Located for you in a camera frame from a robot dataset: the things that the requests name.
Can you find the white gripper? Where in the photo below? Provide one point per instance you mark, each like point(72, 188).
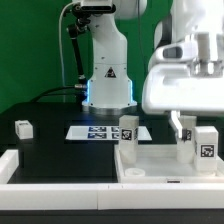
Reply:
point(178, 82)

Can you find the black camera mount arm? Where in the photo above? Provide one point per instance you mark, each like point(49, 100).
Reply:
point(74, 30)

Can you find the grey camera on mount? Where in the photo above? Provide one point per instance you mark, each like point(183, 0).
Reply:
point(96, 5)

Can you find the white sheet with tags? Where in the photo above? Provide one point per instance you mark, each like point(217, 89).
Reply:
point(76, 133)

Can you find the white square tabletop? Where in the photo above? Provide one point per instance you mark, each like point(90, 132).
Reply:
point(158, 164)

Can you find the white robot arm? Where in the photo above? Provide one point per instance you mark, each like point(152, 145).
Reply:
point(109, 88)

